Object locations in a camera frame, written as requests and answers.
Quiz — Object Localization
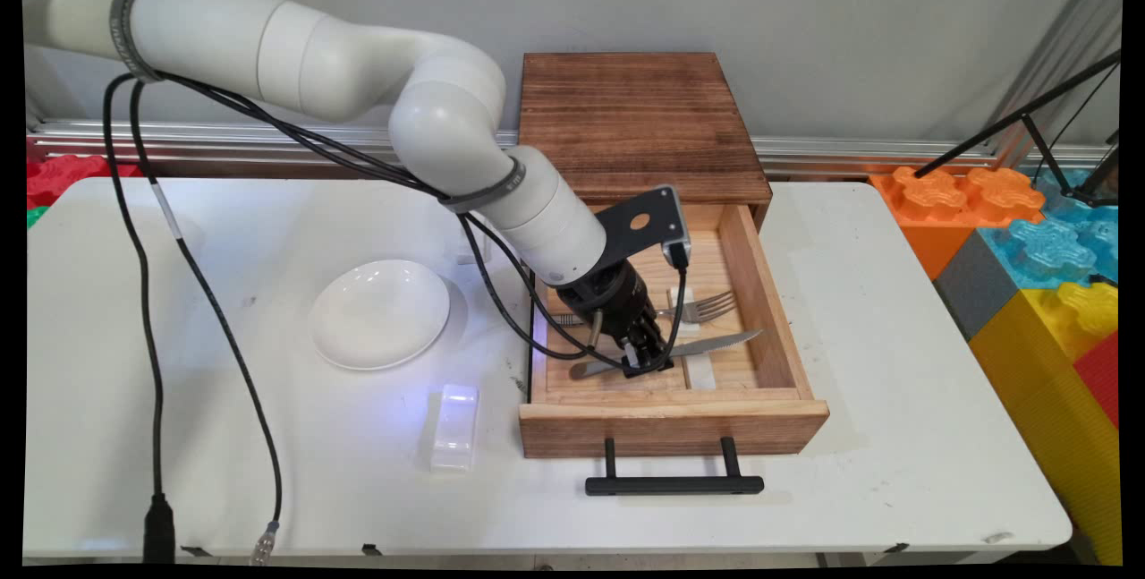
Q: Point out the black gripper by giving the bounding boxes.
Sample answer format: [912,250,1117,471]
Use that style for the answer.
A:
[556,259,680,381]

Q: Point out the silver serrated table knife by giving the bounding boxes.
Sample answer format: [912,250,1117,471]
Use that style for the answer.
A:
[570,329,765,381]

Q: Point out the silver metal fork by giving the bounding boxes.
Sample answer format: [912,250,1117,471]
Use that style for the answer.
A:
[550,291,739,328]

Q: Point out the light wooden drawer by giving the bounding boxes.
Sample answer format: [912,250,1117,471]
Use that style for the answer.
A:
[519,201,830,459]

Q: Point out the dark wooden drawer cabinet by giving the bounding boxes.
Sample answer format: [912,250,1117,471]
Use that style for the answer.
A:
[516,53,774,233]

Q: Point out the white round plate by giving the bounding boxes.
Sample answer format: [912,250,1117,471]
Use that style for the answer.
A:
[309,259,451,371]

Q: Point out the orange foam block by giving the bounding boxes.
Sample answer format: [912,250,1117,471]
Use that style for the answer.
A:
[869,166,1046,281]

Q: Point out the grey foam block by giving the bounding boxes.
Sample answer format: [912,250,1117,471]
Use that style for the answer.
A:
[933,230,1021,343]

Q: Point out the blue foam block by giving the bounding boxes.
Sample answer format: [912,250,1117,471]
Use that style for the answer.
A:
[977,169,1120,294]

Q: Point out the black tripod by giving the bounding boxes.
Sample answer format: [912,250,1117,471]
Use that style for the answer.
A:
[912,51,1122,209]

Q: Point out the red foam block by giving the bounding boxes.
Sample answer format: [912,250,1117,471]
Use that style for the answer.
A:
[1072,331,1120,430]
[26,155,142,209]

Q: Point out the black wrist camera mount plate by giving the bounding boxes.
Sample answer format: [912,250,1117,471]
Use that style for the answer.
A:
[595,185,691,272]

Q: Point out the black bar drawer handle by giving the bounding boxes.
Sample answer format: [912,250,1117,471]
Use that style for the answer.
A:
[585,437,766,497]

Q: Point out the aluminium wall rail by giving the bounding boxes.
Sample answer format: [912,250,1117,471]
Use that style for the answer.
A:
[27,120,1110,179]

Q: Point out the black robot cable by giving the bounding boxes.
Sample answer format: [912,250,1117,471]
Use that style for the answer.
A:
[101,69,691,564]

